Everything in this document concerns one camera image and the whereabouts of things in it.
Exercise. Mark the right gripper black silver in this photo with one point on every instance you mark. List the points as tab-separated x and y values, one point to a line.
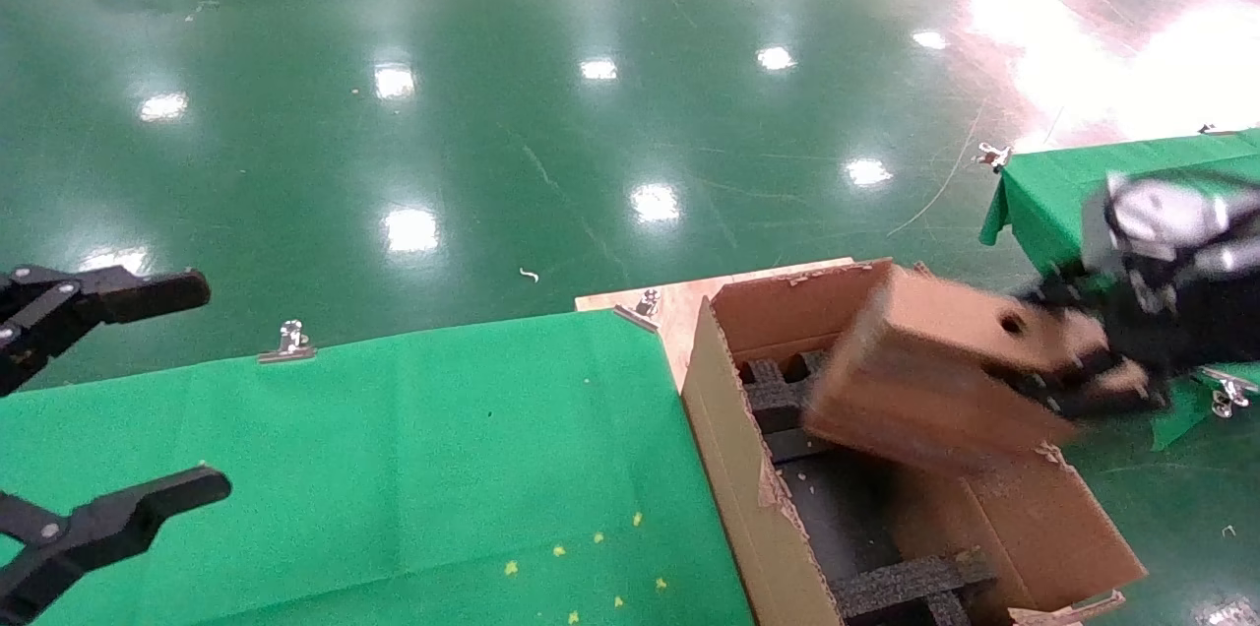
1191	326

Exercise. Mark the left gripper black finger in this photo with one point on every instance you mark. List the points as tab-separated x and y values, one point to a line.
148	508
148	293

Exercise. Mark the small cardboard box with hole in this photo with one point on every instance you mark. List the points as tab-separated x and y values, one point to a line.
915	380

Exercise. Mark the large open cardboard carton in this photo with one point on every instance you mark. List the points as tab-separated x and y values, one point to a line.
728	469

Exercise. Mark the silver metal binder clip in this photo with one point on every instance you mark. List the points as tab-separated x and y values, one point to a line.
291	343
1219	130
648	301
1230	395
992	155

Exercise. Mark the large green table cloth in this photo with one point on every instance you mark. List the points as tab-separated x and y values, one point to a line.
345	469

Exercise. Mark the black foam insert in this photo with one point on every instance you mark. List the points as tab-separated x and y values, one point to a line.
906	592

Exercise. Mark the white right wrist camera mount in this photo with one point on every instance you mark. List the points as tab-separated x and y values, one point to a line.
1152	213

